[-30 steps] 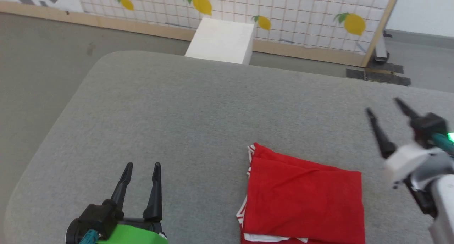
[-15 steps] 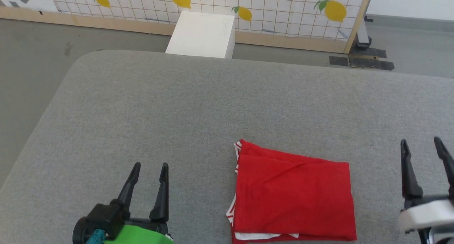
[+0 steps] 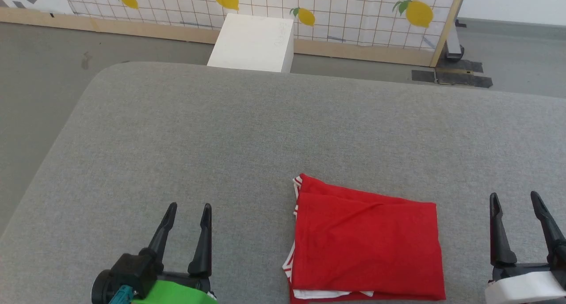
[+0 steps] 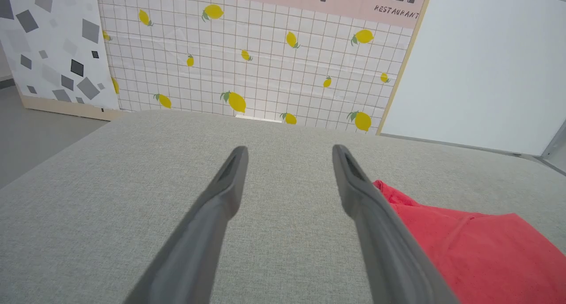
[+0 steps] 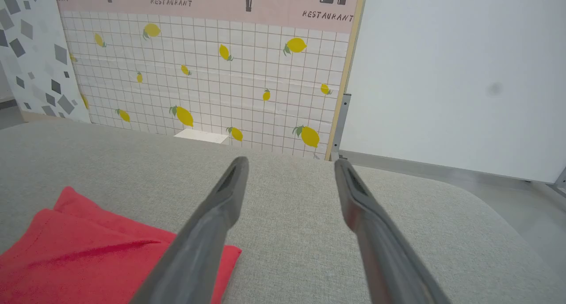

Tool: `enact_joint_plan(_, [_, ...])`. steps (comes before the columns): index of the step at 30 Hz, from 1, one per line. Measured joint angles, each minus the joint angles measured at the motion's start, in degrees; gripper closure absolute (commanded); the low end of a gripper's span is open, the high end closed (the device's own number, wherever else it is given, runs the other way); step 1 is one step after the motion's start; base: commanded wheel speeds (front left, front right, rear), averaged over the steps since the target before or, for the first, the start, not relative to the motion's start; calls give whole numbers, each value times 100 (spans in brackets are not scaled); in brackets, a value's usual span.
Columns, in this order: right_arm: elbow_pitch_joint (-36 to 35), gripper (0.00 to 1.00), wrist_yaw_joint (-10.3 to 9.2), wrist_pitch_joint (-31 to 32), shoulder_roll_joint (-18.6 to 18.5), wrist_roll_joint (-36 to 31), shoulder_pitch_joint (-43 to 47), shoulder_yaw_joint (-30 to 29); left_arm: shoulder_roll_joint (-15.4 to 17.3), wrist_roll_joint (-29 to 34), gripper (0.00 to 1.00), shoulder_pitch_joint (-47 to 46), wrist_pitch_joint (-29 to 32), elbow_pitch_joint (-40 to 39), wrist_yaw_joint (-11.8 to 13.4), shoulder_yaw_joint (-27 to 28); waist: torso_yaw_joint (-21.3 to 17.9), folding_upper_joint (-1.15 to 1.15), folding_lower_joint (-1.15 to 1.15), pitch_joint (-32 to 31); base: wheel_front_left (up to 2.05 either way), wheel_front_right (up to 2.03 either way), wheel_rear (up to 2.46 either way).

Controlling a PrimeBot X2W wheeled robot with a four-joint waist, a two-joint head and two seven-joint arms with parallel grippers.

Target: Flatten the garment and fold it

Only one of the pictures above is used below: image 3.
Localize grey fabric sofa cushion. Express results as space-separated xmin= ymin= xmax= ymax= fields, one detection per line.
xmin=0 ymin=61 xmax=566 ymax=304

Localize left gripper teal plug cable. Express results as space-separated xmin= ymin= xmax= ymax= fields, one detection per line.
xmin=108 ymin=285 xmax=136 ymax=304

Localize white box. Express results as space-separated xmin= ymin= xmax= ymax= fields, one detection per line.
xmin=207 ymin=13 xmax=295 ymax=73

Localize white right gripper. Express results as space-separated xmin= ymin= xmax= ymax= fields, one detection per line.
xmin=484 ymin=191 xmax=566 ymax=304

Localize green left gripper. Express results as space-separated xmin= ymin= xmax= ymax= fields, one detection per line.
xmin=91 ymin=202 xmax=218 ymax=304

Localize red basketball jersey white sleeves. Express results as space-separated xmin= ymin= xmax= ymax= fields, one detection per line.
xmin=283 ymin=174 xmax=446 ymax=304

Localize metal partition foot with caster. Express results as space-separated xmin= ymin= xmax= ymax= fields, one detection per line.
xmin=444 ymin=19 xmax=466 ymax=60

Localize lemon print partition wooden frame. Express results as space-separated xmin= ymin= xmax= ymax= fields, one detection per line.
xmin=0 ymin=0 xmax=468 ymax=68

